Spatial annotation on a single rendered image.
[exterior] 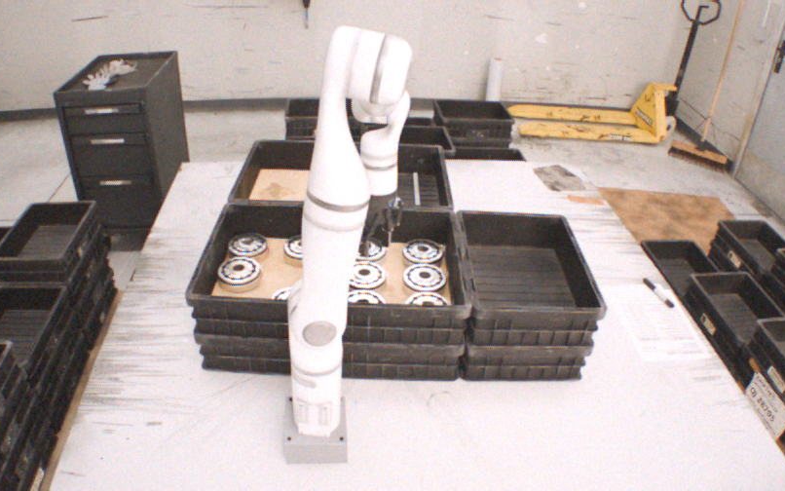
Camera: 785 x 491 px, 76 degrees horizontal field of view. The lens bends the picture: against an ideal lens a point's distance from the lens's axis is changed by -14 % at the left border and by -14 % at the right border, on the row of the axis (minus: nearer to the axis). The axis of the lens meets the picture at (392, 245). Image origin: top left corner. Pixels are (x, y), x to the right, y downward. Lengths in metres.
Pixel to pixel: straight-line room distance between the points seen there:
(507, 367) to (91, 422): 0.94
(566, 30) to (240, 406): 4.17
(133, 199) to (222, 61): 2.03
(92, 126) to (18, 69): 2.54
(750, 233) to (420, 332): 2.13
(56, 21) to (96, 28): 0.35
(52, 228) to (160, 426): 1.39
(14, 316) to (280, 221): 1.17
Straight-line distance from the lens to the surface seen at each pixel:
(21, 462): 1.91
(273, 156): 1.89
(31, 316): 2.27
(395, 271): 1.44
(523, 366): 1.33
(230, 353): 1.33
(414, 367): 1.30
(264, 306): 1.20
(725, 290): 2.54
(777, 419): 2.05
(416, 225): 1.51
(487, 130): 3.09
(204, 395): 1.34
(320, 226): 0.81
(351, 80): 0.72
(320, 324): 0.91
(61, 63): 5.10
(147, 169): 2.83
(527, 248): 1.59
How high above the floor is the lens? 1.69
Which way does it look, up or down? 34 degrees down
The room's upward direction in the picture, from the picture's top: 3 degrees clockwise
